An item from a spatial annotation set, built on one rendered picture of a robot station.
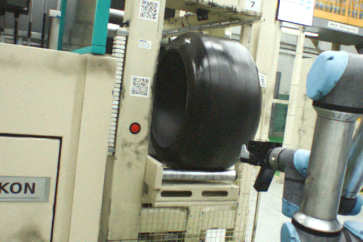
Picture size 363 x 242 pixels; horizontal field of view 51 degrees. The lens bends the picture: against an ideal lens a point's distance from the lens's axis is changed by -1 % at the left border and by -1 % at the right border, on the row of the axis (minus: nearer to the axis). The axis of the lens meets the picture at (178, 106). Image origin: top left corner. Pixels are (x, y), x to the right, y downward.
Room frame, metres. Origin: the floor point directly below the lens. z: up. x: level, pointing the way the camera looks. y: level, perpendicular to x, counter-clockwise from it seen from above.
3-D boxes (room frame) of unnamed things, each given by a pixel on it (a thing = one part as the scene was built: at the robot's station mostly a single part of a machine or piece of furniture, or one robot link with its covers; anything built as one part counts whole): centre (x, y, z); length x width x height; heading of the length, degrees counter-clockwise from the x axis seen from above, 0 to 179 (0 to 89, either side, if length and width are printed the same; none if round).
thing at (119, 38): (1.44, 0.24, 1.19); 0.05 x 0.04 x 0.48; 23
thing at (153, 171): (1.55, 0.11, 0.90); 0.40 x 0.03 x 0.10; 23
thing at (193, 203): (1.62, -0.05, 0.80); 0.37 x 0.36 x 0.02; 23
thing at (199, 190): (1.49, -0.10, 0.83); 0.36 x 0.09 x 0.06; 113
